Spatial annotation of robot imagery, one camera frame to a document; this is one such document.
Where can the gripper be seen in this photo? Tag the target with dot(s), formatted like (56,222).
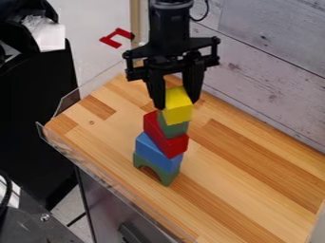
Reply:
(169,58)

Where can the yellow cube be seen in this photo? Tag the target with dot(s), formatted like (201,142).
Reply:
(177,106)

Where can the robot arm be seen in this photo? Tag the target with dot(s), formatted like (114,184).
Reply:
(170,22)

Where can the red block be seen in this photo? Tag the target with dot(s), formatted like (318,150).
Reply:
(163,137)

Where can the blue block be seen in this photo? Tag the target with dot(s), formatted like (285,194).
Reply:
(156,155)

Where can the red clamp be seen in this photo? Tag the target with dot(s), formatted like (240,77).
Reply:
(115,37)

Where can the green arch block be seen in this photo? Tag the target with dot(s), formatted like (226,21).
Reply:
(158,172)

